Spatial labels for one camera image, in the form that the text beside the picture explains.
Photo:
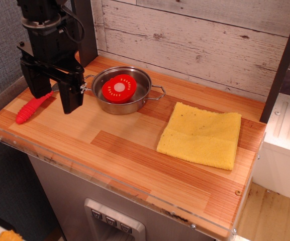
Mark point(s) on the yellow object bottom left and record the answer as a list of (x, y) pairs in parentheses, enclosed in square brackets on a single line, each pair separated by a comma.
[(10, 235)]

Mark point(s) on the dark grey right post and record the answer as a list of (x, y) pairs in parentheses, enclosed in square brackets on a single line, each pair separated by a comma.
[(277, 84)]

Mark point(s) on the dark grey left post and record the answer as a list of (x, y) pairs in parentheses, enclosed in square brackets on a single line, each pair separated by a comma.
[(87, 47)]

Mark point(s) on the silver dispenser button panel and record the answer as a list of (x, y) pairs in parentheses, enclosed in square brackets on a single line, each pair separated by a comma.
[(108, 224)]

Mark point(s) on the small steel pot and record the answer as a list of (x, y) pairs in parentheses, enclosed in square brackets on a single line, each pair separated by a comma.
[(145, 90)]

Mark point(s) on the clear acrylic edge guard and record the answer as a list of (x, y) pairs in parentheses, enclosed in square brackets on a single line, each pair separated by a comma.
[(204, 198)]

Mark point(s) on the yellow folded cloth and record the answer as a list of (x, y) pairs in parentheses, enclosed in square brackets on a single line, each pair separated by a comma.
[(201, 136)]

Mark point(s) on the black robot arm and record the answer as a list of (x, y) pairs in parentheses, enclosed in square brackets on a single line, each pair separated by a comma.
[(43, 16)]

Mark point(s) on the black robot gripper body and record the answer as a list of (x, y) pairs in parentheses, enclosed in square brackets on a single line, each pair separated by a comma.
[(50, 54)]

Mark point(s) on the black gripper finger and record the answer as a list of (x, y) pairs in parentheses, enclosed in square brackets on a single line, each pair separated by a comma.
[(38, 83), (70, 88)]

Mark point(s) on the grey toy kitchen cabinet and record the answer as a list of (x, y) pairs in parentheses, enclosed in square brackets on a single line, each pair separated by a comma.
[(67, 192)]

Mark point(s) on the red handled toy fork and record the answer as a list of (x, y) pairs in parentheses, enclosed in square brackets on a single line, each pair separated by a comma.
[(30, 108)]

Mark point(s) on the red toy tomato half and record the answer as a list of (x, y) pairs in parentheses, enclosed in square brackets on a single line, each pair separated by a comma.
[(119, 89)]

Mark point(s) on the white toy sink unit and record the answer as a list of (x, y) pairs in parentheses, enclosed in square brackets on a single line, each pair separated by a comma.
[(272, 169)]

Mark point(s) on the dark grey post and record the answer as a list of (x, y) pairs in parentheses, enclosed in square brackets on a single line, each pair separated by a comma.
[(277, 84), (87, 47)]

